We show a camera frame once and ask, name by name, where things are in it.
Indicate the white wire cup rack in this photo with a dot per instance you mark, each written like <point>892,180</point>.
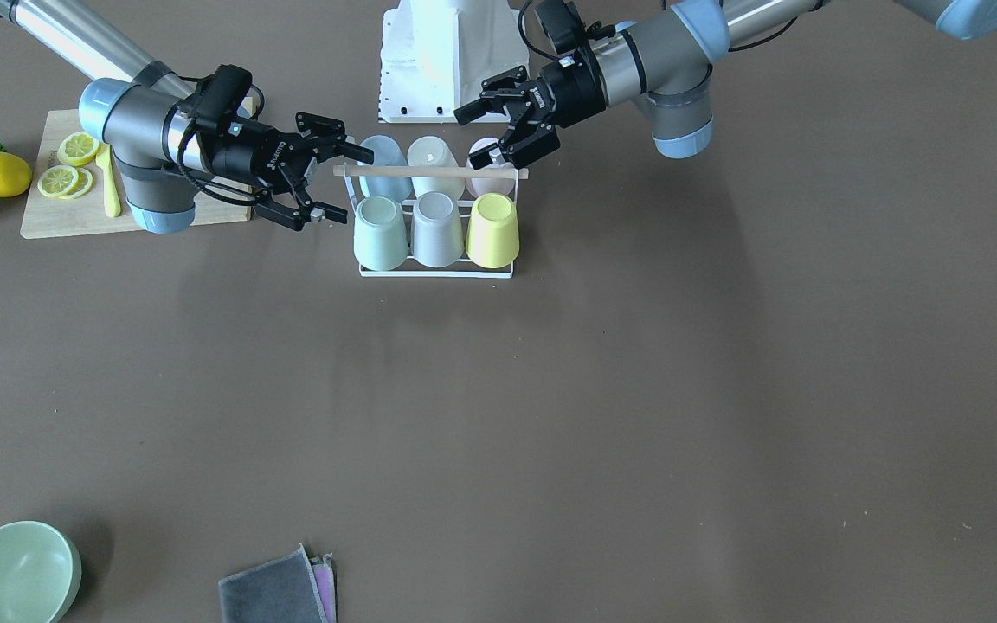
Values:
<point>463,268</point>

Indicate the yellow cup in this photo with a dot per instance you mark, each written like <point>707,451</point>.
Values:
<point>493,235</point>

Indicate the grey cloth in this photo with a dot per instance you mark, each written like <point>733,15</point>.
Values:
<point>281,590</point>

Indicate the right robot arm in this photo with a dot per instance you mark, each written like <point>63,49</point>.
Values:
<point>174,142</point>

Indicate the grey cup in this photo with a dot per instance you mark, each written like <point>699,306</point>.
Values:
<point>437,234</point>

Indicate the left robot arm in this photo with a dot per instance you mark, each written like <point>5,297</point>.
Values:
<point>663,65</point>

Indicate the green cup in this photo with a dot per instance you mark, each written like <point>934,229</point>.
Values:
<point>381,240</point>

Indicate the light blue cup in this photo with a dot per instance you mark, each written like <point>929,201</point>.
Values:
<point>387,153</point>

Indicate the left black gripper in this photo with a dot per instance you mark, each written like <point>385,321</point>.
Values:
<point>569,87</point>

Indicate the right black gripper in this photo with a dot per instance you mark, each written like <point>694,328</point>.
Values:
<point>247,158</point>

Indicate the green bowl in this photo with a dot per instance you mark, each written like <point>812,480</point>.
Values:
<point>40,572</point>

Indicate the pink cloth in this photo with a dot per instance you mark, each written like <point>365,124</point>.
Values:
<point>323,573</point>

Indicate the cream white cup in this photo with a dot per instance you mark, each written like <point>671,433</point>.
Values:
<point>434,152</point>

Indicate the pink cup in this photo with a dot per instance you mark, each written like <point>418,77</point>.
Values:
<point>479,186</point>

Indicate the yellow plastic knife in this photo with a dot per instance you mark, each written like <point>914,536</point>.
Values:
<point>111,197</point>

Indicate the lemon slice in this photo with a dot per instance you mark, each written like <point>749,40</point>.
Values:
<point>78,149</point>
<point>59,181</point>
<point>82,187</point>

